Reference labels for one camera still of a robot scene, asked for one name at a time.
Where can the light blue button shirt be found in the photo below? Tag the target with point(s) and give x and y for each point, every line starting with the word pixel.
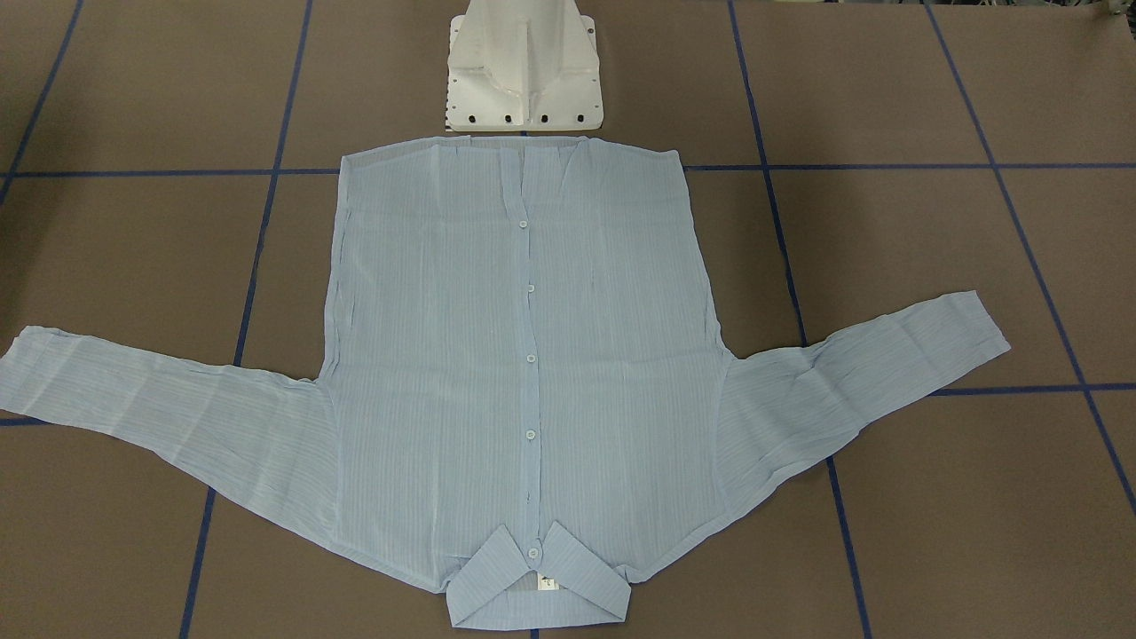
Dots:
pixel 525 401

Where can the white camera pole base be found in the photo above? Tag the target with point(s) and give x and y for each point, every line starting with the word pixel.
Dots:
pixel 523 66

